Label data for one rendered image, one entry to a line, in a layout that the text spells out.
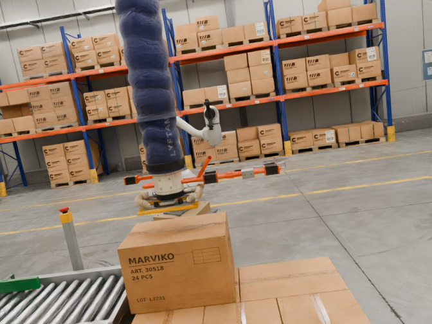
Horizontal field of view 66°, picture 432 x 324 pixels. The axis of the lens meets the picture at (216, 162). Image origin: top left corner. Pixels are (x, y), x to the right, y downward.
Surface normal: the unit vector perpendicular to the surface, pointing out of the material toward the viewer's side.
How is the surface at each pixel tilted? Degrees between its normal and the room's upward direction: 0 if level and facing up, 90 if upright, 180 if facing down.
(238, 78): 91
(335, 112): 90
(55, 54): 90
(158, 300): 90
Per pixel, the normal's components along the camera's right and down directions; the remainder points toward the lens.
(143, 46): 0.08, 0.02
